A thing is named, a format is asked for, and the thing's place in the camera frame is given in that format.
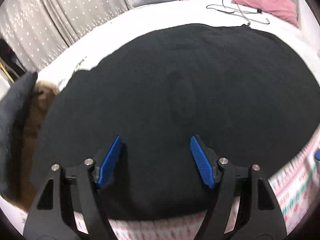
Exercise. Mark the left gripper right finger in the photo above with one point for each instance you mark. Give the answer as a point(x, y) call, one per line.
point(243, 204)

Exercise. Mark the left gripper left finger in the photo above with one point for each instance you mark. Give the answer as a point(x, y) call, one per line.
point(67, 205)

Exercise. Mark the black coat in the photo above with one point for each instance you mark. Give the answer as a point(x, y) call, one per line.
point(246, 93)

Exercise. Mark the patterned pink green blanket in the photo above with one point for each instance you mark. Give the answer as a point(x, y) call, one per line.
point(295, 186)

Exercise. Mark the dark grey folded sweater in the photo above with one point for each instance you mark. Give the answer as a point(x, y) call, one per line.
point(14, 111)

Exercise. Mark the brown folded sweater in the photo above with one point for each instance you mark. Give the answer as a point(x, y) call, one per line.
point(42, 97)

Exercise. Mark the grey patterned curtain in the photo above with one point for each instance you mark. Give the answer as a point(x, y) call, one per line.
point(38, 31)

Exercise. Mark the pink pillow near headboard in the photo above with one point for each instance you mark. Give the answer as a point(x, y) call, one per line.
point(284, 9)

